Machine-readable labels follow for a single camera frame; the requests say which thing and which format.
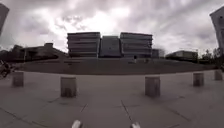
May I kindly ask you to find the low pale building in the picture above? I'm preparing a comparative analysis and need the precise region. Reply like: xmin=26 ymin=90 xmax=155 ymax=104
xmin=165 ymin=49 xmax=200 ymax=62

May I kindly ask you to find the wide building with banded floors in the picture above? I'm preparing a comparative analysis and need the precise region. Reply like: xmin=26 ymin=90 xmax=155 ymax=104
xmin=66 ymin=31 xmax=154 ymax=60

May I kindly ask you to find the tall grey building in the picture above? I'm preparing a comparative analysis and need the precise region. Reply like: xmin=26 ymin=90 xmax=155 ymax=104
xmin=209 ymin=4 xmax=224 ymax=56
xmin=0 ymin=2 xmax=10 ymax=36

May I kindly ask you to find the dark lawn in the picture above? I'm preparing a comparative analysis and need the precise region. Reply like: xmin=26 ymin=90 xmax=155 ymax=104
xmin=13 ymin=58 xmax=218 ymax=76

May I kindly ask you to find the short concrete bollard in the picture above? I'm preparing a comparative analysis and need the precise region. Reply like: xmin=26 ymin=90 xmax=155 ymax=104
xmin=214 ymin=69 xmax=224 ymax=82
xmin=144 ymin=76 xmax=161 ymax=98
xmin=60 ymin=76 xmax=78 ymax=99
xmin=11 ymin=71 xmax=25 ymax=88
xmin=192 ymin=72 xmax=205 ymax=88

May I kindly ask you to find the robot's own part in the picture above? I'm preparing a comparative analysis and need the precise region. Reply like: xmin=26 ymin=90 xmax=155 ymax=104
xmin=71 ymin=119 xmax=83 ymax=128
xmin=131 ymin=121 xmax=142 ymax=128

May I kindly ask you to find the bicycle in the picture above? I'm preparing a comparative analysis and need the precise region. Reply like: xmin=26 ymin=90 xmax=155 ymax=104
xmin=0 ymin=59 xmax=15 ymax=80

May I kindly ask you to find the grey concrete slab pavement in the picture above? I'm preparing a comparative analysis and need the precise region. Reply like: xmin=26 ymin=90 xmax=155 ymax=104
xmin=0 ymin=69 xmax=224 ymax=128

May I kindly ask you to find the low dark building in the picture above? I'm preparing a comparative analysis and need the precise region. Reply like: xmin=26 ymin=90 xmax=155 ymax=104
xmin=9 ymin=42 xmax=69 ymax=62

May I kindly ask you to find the group of trees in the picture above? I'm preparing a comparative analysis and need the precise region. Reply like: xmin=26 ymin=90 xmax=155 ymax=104
xmin=199 ymin=47 xmax=224 ymax=69

